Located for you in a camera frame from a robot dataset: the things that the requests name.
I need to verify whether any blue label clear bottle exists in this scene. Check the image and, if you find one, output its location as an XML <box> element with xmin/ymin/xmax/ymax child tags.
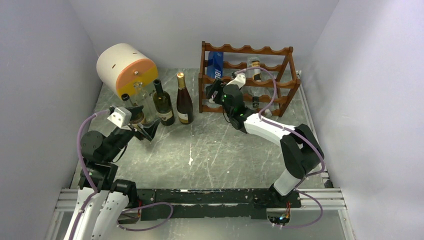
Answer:
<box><xmin>206</xmin><ymin>51</ymin><xmax>224</xmax><ymax>79</ymax></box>

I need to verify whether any gold foil wine bottle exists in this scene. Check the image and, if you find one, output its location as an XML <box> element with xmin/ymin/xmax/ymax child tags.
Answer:
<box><xmin>176</xmin><ymin>72</ymin><xmax>194</xmax><ymax>125</ymax></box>

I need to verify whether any dark green wine bottle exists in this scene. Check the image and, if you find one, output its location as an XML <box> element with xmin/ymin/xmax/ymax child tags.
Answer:
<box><xmin>153</xmin><ymin>79</ymin><xmax>175</xmax><ymax>126</ymax></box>

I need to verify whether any dark bottle brown label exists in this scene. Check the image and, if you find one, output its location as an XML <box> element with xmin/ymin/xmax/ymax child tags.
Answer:
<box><xmin>121</xmin><ymin>93</ymin><xmax>145</xmax><ymax>125</ymax></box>

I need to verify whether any clear glass bottle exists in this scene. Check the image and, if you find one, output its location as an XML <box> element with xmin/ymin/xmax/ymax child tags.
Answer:
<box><xmin>133</xmin><ymin>81</ymin><xmax>157</xmax><ymax>126</ymax></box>

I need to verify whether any clear bottle gold label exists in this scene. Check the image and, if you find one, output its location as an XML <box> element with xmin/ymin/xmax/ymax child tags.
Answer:
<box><xmin>247</xmin><ymin>55</ymin><xmax>266</xmax><ymax>84</ymax></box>

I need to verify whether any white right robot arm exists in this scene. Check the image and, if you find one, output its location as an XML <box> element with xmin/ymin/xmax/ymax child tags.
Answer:
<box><xmin>205</xmin><ymin>79</ymin><xmax>325</xmax><ymax>207</ymax></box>

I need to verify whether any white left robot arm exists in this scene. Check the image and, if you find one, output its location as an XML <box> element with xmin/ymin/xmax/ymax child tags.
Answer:
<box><xmin>65</xmin><ymin>120</ymin><xmax>159</xmax><ymax>240</ymax></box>

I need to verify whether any middle rack dark-cap bottle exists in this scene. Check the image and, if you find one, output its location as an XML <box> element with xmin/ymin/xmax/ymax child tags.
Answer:
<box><xmin>252</xmin><ymin>96</ymin><xmax>260</xmax><ymax>109</ymax></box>

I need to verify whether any brown wooden wine rack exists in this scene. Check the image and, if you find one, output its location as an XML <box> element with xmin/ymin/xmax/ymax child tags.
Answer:
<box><xmin>198</xmin><ymin>41</ymin><xmax>301</xmax><ymax>118</ymax></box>

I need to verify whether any white orange yellow cylinder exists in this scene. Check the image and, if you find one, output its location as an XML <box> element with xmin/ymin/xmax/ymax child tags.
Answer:
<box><xmin>96</xmin><ymin>43</ymin><xmax>159</xmax><ymax>98</ymax></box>

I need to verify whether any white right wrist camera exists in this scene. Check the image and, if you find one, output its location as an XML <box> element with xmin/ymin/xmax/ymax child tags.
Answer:
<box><xmin>227</xmin><ymin>73</ymin><xmax>246</xmax><ymax>89</ymax></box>

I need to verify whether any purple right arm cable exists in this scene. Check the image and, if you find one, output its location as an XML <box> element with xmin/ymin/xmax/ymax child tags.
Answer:
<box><xmin>233</xmin><ymin>66</ymin><xmax>327</xmax><ymax>230</ymax></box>

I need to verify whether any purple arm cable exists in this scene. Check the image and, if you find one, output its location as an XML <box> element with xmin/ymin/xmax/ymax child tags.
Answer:
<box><xmin>68</xmin><ymin>109</ymin><xmax>174</xmax><ymax>240</ymax></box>
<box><xmin>233</xmin><ymin>66</ymin><xmax>327</xmax><ymax>230</ymax></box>

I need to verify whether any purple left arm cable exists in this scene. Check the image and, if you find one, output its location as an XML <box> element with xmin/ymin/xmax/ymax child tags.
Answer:
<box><xmin>68</xmin><ymin>109</ymin><xmax>174</xmax><ymax>240</ymax></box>

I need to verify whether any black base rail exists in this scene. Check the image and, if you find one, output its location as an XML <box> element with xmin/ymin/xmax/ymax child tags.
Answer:
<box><xmin>54</xmin><ymin>188</ymin><xmax>347</xmax><ymax>221</ymax></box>

